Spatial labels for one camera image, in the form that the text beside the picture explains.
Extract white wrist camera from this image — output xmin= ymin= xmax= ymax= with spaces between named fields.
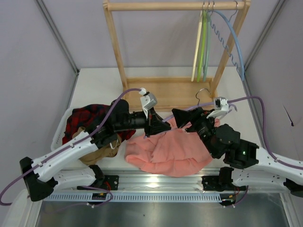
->
xmin=139 ymin=87 xmax=158 ymax=118
xmin=206 ymin=97 xmax=230 ymax=119

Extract right aluminium frame post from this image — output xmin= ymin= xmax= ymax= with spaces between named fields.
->
xmin=243 ymin=0 xmax=286 ymax=71

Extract wooden clothes rack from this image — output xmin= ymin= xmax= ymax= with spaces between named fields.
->
xmin=102 ymin=0 xmax=251 ymax=113

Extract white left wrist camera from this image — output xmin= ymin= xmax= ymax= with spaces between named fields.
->
xmin=139 ymin=87 xmax=158 ymax=118

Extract tan brown garment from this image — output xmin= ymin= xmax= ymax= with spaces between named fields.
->
xmin=79 ymin=135 xmax=122 ymax=166

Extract lime green clothes hanger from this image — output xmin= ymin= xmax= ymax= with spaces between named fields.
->
xmin=195 ymin=4 xmax=206 ymax=82

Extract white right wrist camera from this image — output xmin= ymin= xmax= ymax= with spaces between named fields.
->
xmin=206 ymin=97 xmax=230 ymax=119

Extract light blue clothes hanger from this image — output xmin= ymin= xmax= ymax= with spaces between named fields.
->
xmin=211 ymin=0 xmax=250 ymax=84

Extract grey-green clothes hanger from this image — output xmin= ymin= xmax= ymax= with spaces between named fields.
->
xmin=203 ymin=11 xmax=211 ymax=82

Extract left aluminium frame post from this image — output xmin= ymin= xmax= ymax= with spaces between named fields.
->
xmin=35 ymin=0 xmax=80 ymax=74

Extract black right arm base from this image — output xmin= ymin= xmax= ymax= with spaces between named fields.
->
xmin=202 ymin=175 xmax=227 ymax=192

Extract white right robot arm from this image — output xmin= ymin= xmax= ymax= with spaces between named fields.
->
xmin=172 ymin=107 xmax=303 ymax=197

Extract cream clothes hanger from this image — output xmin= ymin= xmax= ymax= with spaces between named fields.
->
xmin=191 ymin=5 xmax=204 ymax=82

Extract red plaid garment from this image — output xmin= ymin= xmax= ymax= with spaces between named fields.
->
xmin=62 ymin=103 xmax=137 ymax=145

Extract white slotted cable duct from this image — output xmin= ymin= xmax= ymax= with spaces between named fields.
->
xmin=44 ymin=192 xmax=222 ymax=203

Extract aluminium mounting rail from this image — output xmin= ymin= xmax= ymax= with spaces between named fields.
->
xmin=34 ymin=167 xmax=292 ymax=196

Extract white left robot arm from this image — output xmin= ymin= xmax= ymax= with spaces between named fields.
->
xmin=19 ymin=100 xmax=171 ymax=201

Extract aluminium frame post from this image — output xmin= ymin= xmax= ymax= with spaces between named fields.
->
xmin=35 ymin=0 xmax=80 ymax=74
xmin=243 ymin=0 xmax=286 ymax=71

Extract black hanging cable tie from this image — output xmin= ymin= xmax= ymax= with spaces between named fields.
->
xmin=283 ymin=105 xmax=294 ymax=127

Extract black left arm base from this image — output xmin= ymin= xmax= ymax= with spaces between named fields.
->
xmin=89 ymin=174 xmax=119 ymax=191

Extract pink skirt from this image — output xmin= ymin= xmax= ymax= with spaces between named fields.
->
xmin=125 ymin=118 xmax=213 ymax=177

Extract purple clothes hanger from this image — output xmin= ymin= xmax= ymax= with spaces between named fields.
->
xmin=142 ymin=87 xmax=239 ymax=140

